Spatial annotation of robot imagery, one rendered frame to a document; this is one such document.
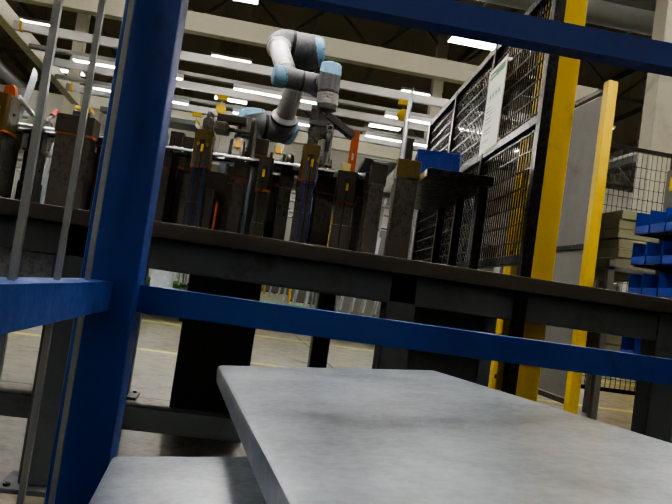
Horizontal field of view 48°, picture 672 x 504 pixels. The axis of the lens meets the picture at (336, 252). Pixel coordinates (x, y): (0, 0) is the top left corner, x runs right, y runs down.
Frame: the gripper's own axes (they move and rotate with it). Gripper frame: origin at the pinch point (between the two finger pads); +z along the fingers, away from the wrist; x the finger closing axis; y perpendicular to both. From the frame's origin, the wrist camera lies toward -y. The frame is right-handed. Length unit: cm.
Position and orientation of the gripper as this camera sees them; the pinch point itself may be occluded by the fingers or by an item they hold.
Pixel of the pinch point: (325, 163)
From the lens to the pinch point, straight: 261.4
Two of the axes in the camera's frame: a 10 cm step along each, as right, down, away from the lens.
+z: -1.2, 9.9, -0.5
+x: 0.6, -0.4, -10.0
